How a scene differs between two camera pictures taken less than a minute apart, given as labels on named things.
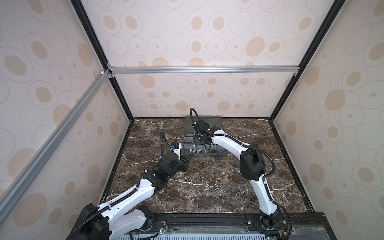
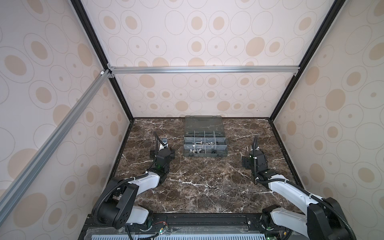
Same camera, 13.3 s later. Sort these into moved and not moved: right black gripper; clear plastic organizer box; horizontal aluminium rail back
Moved: right black gripper
Not moved: horizontal aluminium rail back; clear plastic organizer box
